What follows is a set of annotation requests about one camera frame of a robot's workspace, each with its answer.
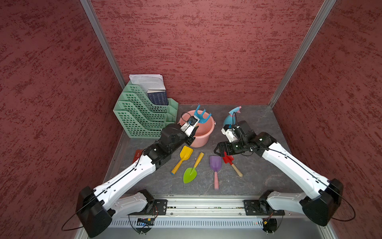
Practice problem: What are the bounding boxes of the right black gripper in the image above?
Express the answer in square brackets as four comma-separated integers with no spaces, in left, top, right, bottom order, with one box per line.
[213,136,248,157]

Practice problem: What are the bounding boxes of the yellow toy shovel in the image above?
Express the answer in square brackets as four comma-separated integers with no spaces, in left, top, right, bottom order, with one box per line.
[171,146,194,175]

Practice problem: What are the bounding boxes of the red toy shovel wooden handle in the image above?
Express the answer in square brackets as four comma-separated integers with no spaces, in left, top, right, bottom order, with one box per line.
[222,152,243,177]

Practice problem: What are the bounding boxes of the purple toy shovel pink handle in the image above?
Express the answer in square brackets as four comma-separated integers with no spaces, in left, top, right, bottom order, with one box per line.
[210,156,222,190]

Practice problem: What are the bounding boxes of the blue toy rake yellow handle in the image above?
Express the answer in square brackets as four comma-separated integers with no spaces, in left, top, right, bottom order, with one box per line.
[194,104,211,124]

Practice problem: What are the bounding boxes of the teal pink spray bottle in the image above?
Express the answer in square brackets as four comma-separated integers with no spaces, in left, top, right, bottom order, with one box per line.
[223,106,242,128]

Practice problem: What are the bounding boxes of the green toy trowel yellow handle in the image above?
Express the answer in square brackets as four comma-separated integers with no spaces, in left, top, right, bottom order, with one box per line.
[183,152,205,184]

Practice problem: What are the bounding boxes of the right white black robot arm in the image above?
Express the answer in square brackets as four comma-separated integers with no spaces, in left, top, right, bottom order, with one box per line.
[214,120,343,226]

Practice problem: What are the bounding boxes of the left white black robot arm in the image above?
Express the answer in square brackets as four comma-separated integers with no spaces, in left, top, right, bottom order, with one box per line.
[75,123,199,238]

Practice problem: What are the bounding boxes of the pink plastic bucket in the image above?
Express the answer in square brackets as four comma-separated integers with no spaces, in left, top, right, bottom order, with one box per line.
[179,110,215,148]

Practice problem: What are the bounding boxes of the dark blue book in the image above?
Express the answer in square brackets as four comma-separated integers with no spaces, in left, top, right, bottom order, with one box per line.
[147,90,169,106]

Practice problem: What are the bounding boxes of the red white card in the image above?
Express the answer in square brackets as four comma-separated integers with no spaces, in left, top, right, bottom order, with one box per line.
[133,149,143,162]

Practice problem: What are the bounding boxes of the green mesh file organizer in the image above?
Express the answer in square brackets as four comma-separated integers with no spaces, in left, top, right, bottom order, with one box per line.
[113,83,179,139]

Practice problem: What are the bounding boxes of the white paper documents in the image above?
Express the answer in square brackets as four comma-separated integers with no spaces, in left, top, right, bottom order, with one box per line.
[129,74,166,93]

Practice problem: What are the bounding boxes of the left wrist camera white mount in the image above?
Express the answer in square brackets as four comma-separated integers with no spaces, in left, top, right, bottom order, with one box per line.
[181,116,200,135]

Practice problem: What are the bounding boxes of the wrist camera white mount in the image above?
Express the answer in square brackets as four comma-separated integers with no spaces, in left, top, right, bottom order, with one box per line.
[221,124,238,142]
[181,116,200,135]

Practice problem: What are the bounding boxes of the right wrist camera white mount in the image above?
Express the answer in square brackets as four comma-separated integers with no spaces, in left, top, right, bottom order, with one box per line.
[221,124,238,142]

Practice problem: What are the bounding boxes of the aluminium front rail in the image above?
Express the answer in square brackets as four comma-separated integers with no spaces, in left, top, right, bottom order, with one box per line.
[99,192,305,218]

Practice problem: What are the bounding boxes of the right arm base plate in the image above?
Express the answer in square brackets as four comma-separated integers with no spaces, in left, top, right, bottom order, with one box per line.
[243,200,285,217]

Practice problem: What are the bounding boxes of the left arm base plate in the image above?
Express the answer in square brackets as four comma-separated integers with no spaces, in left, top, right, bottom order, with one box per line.
[131,199,168,217]

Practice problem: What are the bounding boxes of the left aluminium corner post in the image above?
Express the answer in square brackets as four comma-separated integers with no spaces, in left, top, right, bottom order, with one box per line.
[80,0,126,89]

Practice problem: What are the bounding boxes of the aluminium corner post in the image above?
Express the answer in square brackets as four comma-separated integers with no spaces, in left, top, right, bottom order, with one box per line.
[268,0,336,108]
[80,0,126,89]

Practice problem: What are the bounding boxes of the right aluminium corner post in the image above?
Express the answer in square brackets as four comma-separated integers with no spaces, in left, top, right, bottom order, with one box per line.
[268,0,336,108]

